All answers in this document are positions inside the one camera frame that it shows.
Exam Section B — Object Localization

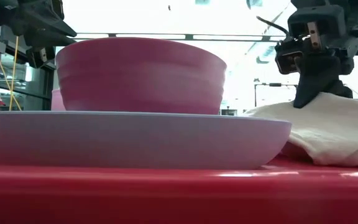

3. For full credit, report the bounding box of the beige cloth napkin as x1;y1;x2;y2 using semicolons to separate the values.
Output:
244;91;358;167

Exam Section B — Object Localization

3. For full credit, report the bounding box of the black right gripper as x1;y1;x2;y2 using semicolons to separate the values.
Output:
287;4;358;109

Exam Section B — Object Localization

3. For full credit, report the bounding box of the magenta plastic bowl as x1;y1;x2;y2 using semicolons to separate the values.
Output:
55;37;228;116

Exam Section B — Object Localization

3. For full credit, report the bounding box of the lavender plastic plate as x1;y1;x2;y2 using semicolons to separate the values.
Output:
0;110;293;171

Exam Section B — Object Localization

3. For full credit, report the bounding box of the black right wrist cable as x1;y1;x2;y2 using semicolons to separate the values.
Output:
255;15;291;41

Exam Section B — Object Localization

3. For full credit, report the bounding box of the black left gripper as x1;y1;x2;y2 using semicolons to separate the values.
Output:
0;0;77;69

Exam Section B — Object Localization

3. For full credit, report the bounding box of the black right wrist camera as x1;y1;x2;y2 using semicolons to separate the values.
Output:
274;41;305;76

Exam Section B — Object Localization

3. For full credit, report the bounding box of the black background rig frame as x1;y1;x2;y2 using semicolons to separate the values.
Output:
253;82;300;108

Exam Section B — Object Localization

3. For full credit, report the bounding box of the pink plastic mug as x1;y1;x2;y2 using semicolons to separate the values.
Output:
50;88;67;112

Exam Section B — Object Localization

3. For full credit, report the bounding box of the yellow cable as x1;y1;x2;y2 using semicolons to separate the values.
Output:
8;34;21;112
0;15;22;112

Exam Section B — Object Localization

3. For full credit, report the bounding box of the red plastic tray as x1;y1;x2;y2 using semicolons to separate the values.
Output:
0;149;358;224

